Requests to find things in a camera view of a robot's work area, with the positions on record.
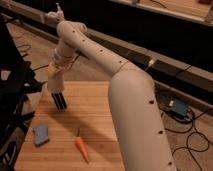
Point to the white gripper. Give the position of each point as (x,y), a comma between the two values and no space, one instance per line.
(59,64)

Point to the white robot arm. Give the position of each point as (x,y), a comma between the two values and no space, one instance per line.
(131,96)

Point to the black equipment stand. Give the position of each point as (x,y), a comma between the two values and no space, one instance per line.
(17,79)

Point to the blue sponge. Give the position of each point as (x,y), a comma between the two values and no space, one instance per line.
(40,134)

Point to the orange toy carrot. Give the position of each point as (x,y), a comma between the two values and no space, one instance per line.
(81,146)

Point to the blue power box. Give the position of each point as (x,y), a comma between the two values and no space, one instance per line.
(178,107)

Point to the white object on rail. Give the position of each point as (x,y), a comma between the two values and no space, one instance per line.
(58,15)

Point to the grey metal rail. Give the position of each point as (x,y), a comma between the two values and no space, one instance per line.
(182,49)

